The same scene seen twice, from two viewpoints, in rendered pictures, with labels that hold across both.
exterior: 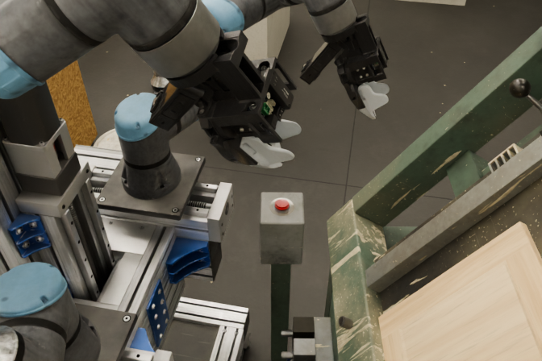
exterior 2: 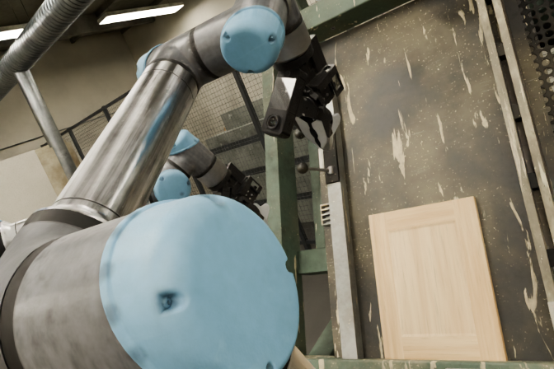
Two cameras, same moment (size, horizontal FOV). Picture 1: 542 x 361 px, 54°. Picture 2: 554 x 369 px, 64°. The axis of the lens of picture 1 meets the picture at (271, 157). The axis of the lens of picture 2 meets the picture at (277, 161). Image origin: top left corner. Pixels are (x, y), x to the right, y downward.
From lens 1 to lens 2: 0.79 m
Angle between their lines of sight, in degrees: 59
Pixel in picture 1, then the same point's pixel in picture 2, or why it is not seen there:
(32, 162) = not seen: outside the picture
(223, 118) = (322, 81)
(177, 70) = (307, 39)
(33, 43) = (280, 7)
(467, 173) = (312, 256)
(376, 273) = (350, 345)
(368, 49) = (242, 179)
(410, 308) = (390, 319)
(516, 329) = (433, 235)
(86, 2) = not seen: outside the picture
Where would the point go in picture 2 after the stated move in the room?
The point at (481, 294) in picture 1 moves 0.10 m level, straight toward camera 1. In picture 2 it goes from (402, 254) to (427, 261)
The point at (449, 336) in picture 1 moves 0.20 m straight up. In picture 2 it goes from (422, 288) to (397, 223)
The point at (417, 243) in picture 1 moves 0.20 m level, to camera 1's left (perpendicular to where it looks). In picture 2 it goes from (346, 295) to (320, 338)
